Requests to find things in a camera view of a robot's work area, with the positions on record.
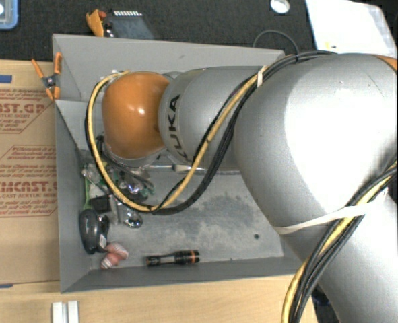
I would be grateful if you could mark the grey metal bin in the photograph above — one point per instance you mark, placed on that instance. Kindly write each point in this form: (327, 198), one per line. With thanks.
(219, 220)

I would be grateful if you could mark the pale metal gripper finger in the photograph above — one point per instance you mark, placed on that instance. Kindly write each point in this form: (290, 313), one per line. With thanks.
(131, 218)
(91, 175)

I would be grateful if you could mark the brown cardboard board, red print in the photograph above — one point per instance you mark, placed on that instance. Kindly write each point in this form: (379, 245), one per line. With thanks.
(20, 247)

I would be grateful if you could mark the black and orange flashlight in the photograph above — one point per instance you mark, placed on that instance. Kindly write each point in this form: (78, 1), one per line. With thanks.
(182, 258)

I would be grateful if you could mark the pink and white striped toy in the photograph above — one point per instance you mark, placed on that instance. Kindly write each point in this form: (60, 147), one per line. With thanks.
(115, 254)

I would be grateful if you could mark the dark grey computer mouse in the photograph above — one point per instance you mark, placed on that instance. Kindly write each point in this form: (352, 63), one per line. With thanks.
(89, 231)

